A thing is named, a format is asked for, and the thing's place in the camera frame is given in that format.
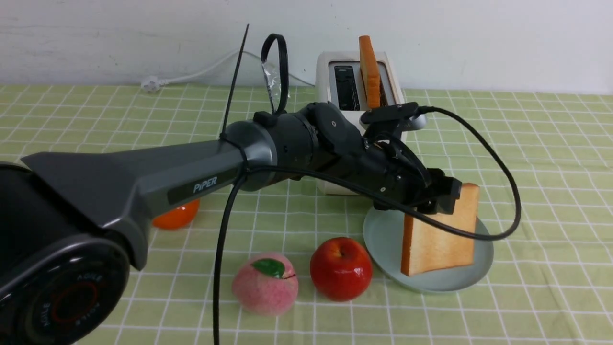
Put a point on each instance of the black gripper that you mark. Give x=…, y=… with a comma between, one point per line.
x=390, y=169

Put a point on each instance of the light blue round plate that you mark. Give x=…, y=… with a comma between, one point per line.
x=383, y=232

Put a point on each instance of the red apple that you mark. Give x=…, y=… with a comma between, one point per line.
x=341, y=269

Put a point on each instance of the toasted bread slice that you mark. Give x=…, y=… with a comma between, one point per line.
x=370, y=72
x=426, y=249

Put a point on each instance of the black cable tie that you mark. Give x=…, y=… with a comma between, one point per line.
x=280, y=67

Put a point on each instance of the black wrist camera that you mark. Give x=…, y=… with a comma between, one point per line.
x=393, y=119

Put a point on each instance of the dark grey Piper robot arm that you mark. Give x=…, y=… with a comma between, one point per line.
x=73, y=224

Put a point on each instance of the white two-slot toaster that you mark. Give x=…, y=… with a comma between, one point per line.
x=326, y=86

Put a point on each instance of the green checkered tablecloth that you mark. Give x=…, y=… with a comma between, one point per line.
x=550, y=282

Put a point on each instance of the orange persimmon with leaf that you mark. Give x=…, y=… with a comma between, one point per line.
x=179, y=217

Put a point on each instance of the pink peach with leaf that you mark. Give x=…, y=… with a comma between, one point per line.
x=266, y=285

